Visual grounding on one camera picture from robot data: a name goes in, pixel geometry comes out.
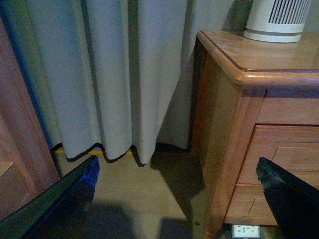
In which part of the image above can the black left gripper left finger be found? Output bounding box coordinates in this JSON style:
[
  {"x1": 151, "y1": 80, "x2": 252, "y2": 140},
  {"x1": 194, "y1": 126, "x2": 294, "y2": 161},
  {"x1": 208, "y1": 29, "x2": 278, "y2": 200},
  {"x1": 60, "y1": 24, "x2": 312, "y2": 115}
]
[{"x1": 0, "y1": 155, "x2": 100, "y2": 239}]

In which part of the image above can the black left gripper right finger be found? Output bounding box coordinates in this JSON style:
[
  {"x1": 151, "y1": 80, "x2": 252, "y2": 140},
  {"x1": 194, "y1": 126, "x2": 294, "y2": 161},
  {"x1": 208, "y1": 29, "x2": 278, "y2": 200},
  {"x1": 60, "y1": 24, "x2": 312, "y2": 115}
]
[{"x1": 256, "y1": 157, "x2": 319, "y2": 239}]

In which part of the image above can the lower wooden drawer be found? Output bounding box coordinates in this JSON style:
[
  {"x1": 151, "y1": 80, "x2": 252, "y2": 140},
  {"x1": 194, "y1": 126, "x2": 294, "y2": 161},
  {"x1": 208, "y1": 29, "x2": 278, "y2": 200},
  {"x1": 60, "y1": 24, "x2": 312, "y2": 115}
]
[{"x1": 224, "y1": 184, "x2": 277, "y2": 226}]

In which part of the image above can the wooden drawer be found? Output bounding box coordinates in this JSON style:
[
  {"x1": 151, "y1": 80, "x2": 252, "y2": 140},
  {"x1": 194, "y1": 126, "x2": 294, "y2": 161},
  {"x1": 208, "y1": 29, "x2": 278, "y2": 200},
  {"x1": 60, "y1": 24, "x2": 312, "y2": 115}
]
[
  {"x1": 238, "y1": 125, "x2": 319, "y2": 186},
  {"x1": 224, "y1": 184, "x2": 277, "y2": 226}
]

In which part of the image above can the upper wooden drawer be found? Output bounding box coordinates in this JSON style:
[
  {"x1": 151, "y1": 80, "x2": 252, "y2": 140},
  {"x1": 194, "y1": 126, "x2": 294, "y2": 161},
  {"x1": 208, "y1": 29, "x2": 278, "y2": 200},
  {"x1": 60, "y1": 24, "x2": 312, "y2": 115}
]
[{"x1": 238, "y1": 125, "x2": 319, "y2": 186}]

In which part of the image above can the reddish wooden furniture panel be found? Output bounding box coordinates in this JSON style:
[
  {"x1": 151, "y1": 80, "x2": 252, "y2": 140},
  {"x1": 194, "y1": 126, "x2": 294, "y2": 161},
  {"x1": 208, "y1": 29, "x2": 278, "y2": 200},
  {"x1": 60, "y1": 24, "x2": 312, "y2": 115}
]
[{"x1": 0, "y1": 24, "x2": 60, "y2": 218}]

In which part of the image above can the white power strip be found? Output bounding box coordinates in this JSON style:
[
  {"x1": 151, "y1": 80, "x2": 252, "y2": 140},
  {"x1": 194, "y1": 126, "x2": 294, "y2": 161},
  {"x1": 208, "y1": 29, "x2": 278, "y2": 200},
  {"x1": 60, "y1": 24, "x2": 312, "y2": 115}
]
[{"x1": 231, "y1": 225, "x2": 260, "y2": 239}]

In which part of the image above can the wooden nightstand cabinet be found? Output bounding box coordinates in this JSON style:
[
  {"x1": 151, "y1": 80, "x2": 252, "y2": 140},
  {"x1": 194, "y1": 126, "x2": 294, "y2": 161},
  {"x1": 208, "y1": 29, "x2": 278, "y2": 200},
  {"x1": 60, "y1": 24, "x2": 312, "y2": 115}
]
[{"x1": 192, "y1": 30, "x2": 319, "y2": 239}]

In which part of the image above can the grey curtain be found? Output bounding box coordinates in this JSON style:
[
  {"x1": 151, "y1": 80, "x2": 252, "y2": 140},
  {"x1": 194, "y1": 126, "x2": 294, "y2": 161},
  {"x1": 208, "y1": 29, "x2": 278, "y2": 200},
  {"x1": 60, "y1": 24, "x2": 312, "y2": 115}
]
[{"x1": 0, "y1": 0, "x2": 254, "y2": 167}]

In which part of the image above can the white slatted air purifier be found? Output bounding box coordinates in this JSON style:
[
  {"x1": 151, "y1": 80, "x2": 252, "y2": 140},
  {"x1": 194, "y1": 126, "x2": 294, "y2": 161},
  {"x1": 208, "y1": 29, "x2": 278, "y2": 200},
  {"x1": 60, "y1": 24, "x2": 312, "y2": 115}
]
[{"x1": 243, "y1": 0, "x2": 312, "y2": 43}]

